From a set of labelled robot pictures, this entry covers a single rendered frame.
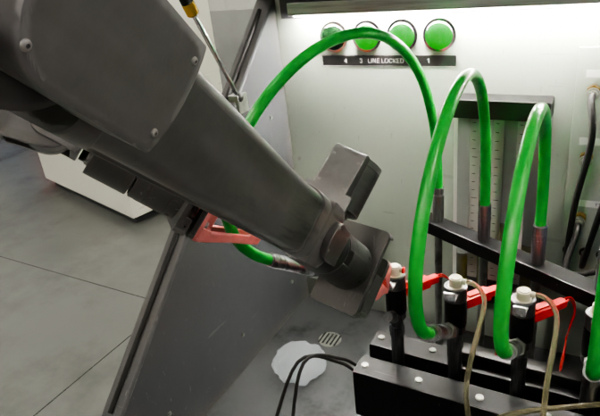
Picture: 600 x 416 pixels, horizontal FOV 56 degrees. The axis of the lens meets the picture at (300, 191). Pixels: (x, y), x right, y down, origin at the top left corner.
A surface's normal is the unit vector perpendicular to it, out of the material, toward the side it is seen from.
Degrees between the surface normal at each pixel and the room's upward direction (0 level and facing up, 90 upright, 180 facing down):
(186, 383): 90
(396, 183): 90
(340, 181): 44
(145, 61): 109
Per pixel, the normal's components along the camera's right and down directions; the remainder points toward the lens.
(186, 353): 0.87, 0.11
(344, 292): -0.52, -0.41
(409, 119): -0.48, 0.40
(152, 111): 0.85, 0.40
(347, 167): -0.18, -0.36
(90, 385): -0.11, -0.91
